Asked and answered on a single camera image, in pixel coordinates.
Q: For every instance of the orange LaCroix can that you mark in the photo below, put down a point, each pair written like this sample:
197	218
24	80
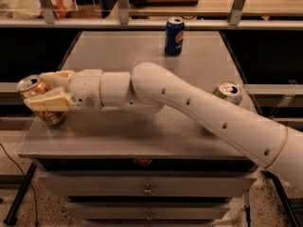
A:
33	90

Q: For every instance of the lower grey drawer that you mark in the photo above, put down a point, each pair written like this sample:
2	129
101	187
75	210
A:
147	210

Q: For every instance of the grey drawer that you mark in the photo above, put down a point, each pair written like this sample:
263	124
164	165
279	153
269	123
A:
147	210
204	185

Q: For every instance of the blue Pepsi can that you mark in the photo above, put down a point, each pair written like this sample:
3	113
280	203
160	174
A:
175	28

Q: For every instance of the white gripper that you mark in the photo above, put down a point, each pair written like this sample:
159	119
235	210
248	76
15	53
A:
84	90

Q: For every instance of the black stand leg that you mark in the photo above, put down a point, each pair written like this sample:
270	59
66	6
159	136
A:
293	207
11	218

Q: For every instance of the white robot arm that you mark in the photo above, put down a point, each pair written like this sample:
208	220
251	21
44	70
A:
149	87

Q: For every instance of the black left stand leg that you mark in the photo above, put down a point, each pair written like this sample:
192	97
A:
11	218

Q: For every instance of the grey drawer cabinet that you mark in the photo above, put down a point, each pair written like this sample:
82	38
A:
114	142

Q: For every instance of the metal shelf rail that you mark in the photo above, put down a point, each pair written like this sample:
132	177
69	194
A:
152	24

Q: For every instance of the upper grey drawer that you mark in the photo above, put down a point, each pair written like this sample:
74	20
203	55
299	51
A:
204	185

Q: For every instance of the green white 7UP can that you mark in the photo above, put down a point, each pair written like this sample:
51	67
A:
230	91

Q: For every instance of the black right stand leg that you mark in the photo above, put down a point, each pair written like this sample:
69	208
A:
293	207

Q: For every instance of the orange white plastic bag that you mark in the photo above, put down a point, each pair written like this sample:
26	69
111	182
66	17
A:
27	9

